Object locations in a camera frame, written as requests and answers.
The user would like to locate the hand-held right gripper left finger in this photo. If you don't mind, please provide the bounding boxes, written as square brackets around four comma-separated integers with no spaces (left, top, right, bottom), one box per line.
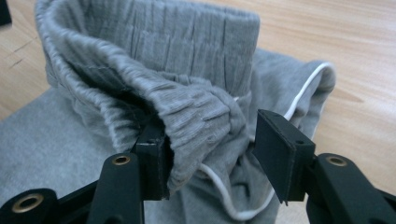
[132,122,173,202]

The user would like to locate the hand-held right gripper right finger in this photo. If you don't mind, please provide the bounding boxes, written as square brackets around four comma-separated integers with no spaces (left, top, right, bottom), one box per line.
[251,108,317,205]

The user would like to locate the grey pants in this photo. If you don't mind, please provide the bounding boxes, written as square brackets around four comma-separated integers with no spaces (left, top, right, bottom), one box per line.
[0,0,338,224]

